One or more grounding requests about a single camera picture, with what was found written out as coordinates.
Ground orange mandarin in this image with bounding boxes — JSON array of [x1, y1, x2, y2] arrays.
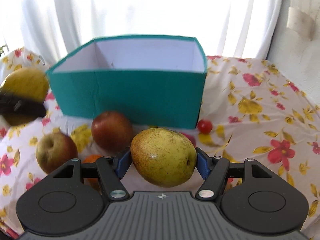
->
[[82, 154, 103, 192]]

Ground teal cardboard box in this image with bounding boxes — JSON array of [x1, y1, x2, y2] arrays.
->
[[47, 35, 207, 129]]

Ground yellow mango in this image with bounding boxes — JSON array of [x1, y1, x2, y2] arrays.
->
[[1, 67, 49, 126]]

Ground red apple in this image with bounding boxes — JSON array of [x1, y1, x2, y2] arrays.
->
[[91, 111, 133, 152]]

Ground green-red apple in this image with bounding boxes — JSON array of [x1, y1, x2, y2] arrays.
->
[[36, 132, 78, 174]]

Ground yellow-green pear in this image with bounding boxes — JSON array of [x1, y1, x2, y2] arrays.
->
[[130, 128, 197, 188]]

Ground cherry tomato by box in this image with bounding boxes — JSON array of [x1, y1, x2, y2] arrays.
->
[[197, 119, 213, 134]]

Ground white curtain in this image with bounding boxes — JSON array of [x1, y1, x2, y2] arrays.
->
[[1, 0, 282, 63]]

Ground floral tablecloth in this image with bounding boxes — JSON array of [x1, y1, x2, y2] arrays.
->
[[1, 56, 319, 239]]

